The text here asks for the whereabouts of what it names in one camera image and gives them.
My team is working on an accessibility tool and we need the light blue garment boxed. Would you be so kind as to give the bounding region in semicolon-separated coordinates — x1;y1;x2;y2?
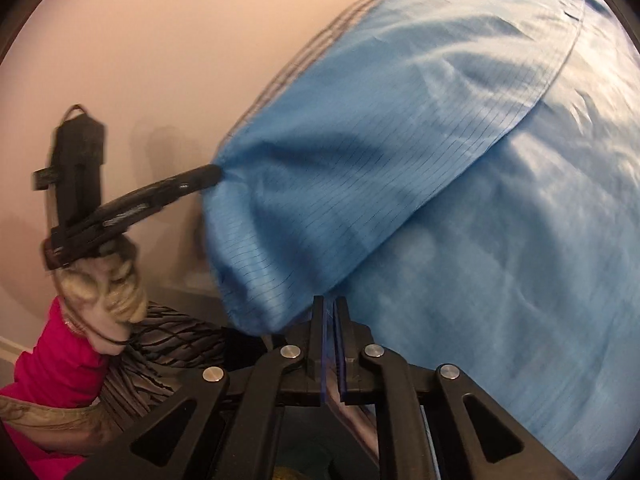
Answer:
200;0;640;480

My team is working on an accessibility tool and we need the striped quilt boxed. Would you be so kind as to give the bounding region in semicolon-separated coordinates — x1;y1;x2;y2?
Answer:
97;302;261;413

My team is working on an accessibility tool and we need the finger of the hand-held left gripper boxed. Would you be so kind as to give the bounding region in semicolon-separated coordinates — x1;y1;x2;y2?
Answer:
97;164;222;231

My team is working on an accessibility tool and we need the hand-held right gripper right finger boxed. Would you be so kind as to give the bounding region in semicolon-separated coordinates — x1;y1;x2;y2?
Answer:
334;297;576;480

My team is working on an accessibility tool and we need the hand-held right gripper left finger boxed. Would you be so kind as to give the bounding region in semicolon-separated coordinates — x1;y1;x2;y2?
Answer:
65;296;326;480

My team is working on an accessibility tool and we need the person's left hand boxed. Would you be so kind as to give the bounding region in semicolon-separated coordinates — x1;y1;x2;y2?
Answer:
55;235;148;356

